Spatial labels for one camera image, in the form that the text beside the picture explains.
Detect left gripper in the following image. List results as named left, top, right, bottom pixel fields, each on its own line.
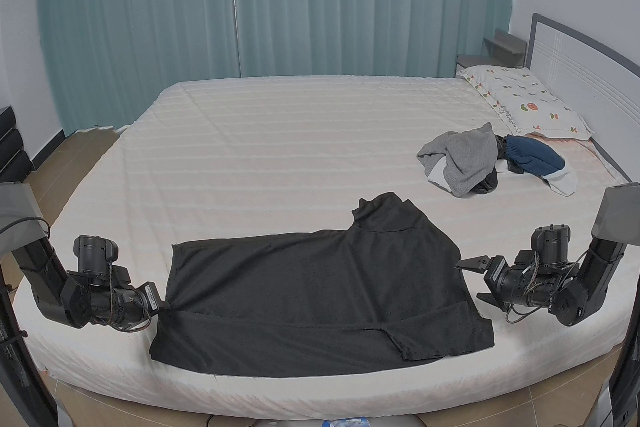
left=107, top=283, right=169, bottom=334

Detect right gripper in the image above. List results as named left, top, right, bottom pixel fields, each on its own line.
left=455, top=256, right=551, bottom=312

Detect black T-shirt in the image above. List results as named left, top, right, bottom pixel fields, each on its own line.
left=149, top=193, right=496, bottom=377

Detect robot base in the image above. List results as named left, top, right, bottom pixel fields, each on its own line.
left=207, top=412, right=426, bottom=427

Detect black garment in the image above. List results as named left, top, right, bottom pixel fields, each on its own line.
left=470, top=135, right=509, bottom=195

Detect white garment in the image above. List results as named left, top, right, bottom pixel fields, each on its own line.
left=542, top=165, right=579, bottom=196
left=425, top=165, right=451, bottom=190

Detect grey garment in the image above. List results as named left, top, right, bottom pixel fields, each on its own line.
left=416, top=122, right=497, bottom=198

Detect dark blue garment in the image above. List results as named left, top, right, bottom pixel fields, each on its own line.
left=504, top=135, right=566, bottom=178

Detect pale pink pillow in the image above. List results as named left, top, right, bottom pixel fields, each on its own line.
left=530, top=131, right=598, bottom=145

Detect white printed pillow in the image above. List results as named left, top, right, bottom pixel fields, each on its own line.
left=457, top=66, right=596, bottom=138

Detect black chest of drawers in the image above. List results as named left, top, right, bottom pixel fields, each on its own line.
left=0, top=105, right=35, bottom=185

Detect bed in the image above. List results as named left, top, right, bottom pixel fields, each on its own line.
left=12, top=13, right=640, bottom=421

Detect grey bedside table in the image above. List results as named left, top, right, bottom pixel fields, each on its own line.
left=456, top=29, right=527, bottom=69

